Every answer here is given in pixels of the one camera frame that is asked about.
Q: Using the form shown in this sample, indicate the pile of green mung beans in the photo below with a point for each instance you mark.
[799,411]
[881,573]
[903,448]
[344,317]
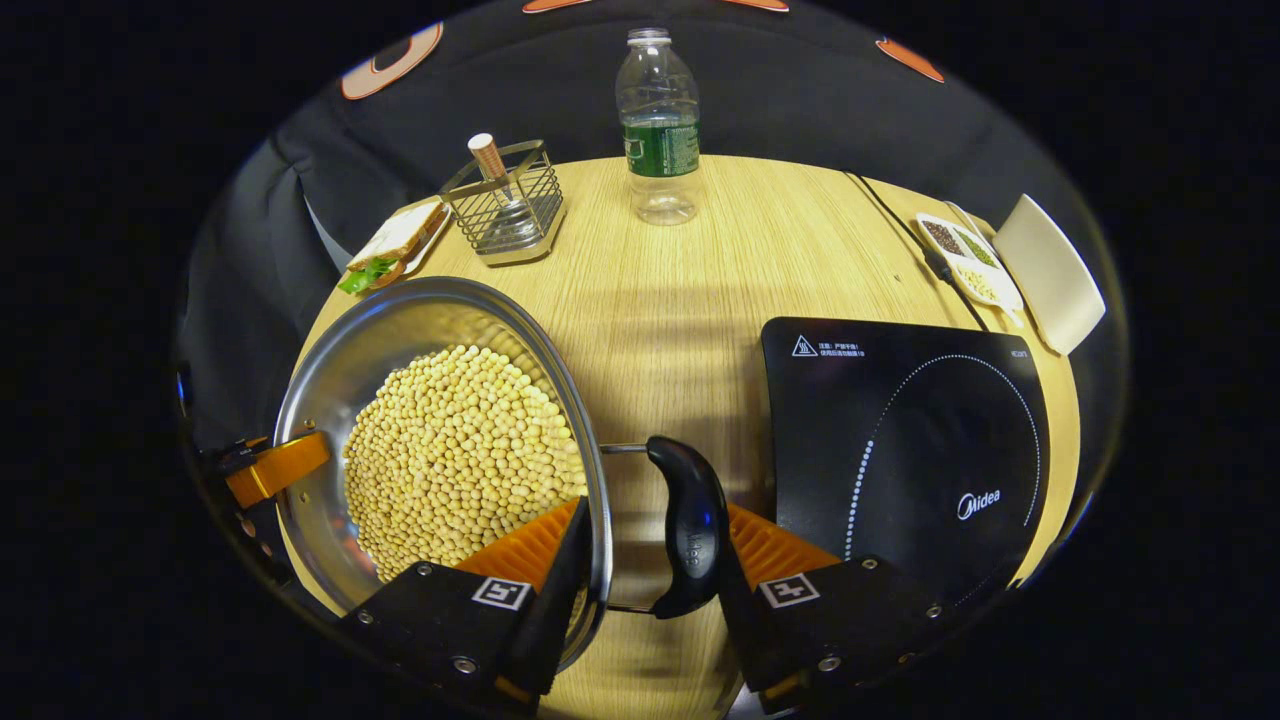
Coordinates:
[976,247]

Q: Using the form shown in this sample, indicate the clear plastic water bottle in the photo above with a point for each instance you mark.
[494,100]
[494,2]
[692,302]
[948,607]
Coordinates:
[660,150]

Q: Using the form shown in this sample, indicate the glass shaker with copper cap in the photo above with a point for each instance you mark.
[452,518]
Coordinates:
[488,158]

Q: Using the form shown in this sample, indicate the pile of dark red beans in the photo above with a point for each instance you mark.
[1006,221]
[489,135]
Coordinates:
[942,237]

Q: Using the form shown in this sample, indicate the black induction cooktop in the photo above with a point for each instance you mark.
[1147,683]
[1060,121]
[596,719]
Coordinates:
[900,440]

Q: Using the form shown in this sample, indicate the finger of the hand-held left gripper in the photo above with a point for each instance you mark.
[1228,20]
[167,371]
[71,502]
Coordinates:
[280,468]

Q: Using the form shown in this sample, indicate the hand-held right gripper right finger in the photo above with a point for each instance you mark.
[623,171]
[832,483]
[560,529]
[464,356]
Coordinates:
[745,640]

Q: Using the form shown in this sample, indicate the small white plate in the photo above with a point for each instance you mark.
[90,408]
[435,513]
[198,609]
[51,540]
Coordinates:
[432,240]

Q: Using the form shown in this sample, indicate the sandwich with lettuce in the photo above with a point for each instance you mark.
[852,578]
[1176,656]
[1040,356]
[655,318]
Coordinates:
[395,245]

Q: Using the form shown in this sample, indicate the white toaster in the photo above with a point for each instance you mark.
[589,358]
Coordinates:
[1050,270]

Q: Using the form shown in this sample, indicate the large pile of soybeans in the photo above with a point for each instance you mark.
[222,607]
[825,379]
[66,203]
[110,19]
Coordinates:
[460,450]

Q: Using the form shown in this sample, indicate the white divided tray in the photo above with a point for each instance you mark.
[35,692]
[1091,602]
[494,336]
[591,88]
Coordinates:
[1000,290]

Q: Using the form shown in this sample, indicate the small pile of soybeans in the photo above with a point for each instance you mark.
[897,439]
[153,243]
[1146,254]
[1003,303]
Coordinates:
[980,285]

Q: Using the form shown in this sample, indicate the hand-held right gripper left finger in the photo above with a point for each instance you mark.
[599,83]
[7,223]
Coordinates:
[560,610]

